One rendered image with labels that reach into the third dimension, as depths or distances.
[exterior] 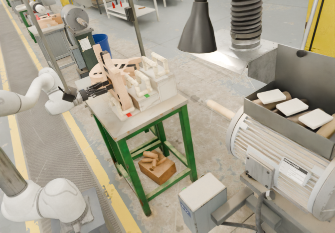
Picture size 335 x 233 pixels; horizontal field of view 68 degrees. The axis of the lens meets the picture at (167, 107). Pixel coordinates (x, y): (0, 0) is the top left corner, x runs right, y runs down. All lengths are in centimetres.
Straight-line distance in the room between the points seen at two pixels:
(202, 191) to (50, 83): 108
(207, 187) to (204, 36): 54
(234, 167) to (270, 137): 168
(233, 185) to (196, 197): 143
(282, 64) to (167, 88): 102
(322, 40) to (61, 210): 171
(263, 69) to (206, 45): 22
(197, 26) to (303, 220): 69
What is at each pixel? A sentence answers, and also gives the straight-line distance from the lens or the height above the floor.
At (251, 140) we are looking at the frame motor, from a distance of 86.
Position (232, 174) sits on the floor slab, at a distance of 244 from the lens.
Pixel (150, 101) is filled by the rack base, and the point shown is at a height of 98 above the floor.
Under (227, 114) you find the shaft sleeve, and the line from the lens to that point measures 104.
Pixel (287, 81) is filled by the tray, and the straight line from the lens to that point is 89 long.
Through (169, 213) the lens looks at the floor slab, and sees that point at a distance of 225.
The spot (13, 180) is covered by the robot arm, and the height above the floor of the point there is 107.
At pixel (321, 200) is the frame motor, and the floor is 128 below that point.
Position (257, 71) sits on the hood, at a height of 147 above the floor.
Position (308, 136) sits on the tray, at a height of 142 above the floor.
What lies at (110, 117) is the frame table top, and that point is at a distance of 175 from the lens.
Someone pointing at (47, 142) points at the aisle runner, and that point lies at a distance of 350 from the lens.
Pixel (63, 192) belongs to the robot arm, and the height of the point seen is 95.
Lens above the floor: 190
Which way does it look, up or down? 35 degrees down
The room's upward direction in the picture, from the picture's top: 12 degrees counter-clockwise
